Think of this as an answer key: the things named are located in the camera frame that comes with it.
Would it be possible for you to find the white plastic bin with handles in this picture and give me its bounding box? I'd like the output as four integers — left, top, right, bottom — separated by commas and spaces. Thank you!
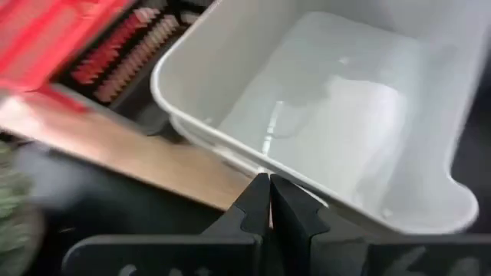
150, 0, 480, 235
168, 113, 265, 177

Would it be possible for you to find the black slotted plastic basket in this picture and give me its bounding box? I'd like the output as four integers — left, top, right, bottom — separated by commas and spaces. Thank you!
53, 0, 218, 135

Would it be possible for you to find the red slotted plastic basket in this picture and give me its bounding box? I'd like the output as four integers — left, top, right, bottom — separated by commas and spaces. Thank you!
0, 0, 137, 116

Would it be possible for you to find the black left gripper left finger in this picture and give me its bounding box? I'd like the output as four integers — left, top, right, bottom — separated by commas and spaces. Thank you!
61, 172, 271, 276

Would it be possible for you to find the green succulent in grey pot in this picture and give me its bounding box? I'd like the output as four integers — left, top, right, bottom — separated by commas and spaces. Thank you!
0, 140, 47, 276

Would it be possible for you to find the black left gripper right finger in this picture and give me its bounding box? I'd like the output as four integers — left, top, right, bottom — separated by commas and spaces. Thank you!
268, 175, 491, 276

